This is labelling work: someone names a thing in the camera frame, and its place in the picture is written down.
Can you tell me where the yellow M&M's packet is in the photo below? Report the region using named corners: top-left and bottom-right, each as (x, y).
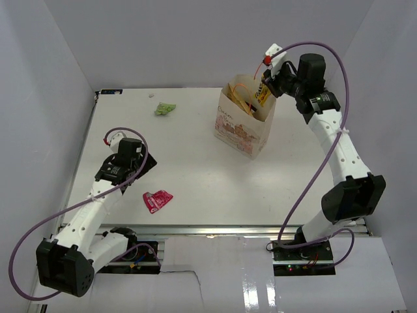
top-left (253, 82), bottom-right (271, 108)

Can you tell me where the yellow chips bag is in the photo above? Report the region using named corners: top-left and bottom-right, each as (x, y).
top-left (226, 83), bottom-right (257, 116)

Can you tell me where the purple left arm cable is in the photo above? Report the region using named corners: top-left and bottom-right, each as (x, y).
top-left (8, 127), bottom-right (162, 301)

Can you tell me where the light green snack packet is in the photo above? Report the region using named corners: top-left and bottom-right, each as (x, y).
top-left (154, 102), bottom-right (177, 116)

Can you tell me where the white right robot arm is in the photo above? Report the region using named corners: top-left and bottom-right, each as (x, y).
top-left (262, 53), bottom-right (386, 260)

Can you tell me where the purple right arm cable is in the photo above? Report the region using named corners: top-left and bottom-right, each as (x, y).
top-left (266, 41), bottom-right (356, 271)

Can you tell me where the aluminium table frame rail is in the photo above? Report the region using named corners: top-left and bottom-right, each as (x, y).
top-left (57, 195), bottom-right (371, 239)

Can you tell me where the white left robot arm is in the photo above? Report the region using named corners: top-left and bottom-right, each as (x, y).
top-left (36, 138), bottom-right (156, 297)

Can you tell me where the blue label left corner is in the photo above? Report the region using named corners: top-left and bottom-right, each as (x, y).
top-left (100, 89), bottom-right (123, 95)

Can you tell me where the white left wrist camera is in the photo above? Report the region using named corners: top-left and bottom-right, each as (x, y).
top-left (103, 131), bottom-right (126, 153)

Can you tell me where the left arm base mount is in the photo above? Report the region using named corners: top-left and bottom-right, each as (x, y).
top-left (99, 241), bottom-right (163, 275)

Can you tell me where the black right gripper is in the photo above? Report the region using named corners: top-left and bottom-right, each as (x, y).
top-left (263, 62), bottom-right (306, 99)

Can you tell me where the paper bag with orange handles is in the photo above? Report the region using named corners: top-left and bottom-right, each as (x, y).
top-left (214, 74), bottom-right (276, 159)

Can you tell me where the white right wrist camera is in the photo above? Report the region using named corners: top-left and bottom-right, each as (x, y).
top-left (263, 43), bottom-right (287, 70)

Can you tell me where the red candy packet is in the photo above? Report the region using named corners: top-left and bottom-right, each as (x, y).
top-left (143, 190), bottom-right (173, 214)

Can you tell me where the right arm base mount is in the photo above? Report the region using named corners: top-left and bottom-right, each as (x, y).
top-left (265, 241), bottom-right (336, 277)

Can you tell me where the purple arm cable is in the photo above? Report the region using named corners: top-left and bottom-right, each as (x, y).
top-left (8, 127), bottom-right (162, 301)
top-left (266, 41), bottom-right (356, 271)

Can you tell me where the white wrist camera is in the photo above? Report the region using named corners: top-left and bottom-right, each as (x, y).
top-left (103, 131), bottom-right (126, 153)
top-left (263, 43), bottom-right (287, 70)

